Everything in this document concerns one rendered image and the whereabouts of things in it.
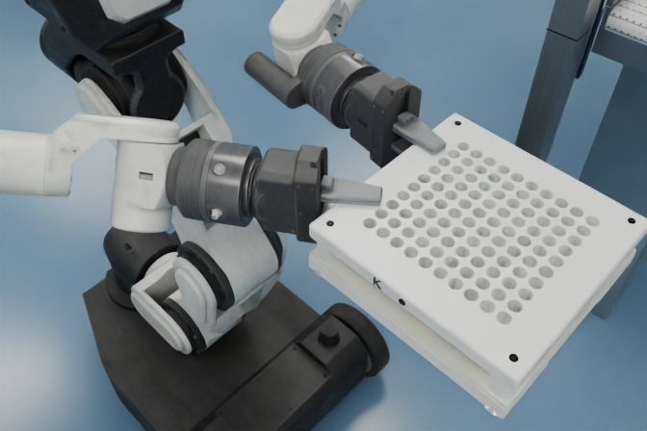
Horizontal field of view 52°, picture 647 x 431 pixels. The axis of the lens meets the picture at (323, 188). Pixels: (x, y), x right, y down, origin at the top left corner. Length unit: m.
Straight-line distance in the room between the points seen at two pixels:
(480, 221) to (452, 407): 1.12
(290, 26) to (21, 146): 0.35
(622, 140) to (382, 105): 0.95
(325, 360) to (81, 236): 0.94
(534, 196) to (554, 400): 1.16
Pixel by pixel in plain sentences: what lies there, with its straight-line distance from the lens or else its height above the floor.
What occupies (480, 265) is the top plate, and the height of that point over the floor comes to 1.05.
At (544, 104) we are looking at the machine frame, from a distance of 1.39.
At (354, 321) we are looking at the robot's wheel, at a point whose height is 0.20.
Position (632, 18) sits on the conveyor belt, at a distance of 1.34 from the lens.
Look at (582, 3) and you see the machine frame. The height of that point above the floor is 0.96.
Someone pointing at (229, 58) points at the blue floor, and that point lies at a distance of 2.75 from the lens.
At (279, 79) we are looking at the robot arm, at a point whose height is 1.06.
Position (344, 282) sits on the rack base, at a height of 1.01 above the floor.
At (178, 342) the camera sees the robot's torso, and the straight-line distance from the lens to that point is 1.51.
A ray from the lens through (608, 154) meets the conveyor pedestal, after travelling 1.65.
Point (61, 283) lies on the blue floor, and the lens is 2.07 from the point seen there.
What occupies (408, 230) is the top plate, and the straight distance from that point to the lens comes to 0.67.
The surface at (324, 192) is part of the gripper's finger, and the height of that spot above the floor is 1.07.
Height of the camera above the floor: 1.56
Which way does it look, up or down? 46 degrees down
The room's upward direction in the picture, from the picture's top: straight up
